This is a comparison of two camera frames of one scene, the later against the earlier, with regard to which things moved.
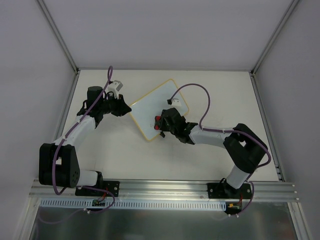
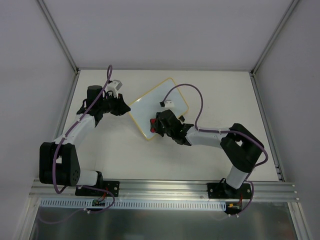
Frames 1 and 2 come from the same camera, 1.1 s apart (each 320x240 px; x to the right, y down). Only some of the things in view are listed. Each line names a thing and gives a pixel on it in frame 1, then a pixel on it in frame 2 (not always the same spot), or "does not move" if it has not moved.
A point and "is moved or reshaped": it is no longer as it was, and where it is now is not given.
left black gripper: [117, 105] does not move
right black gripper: [165, 122] does not move
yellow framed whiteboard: [146, 108] does not move
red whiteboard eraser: [157, 122] is moved or reshaped
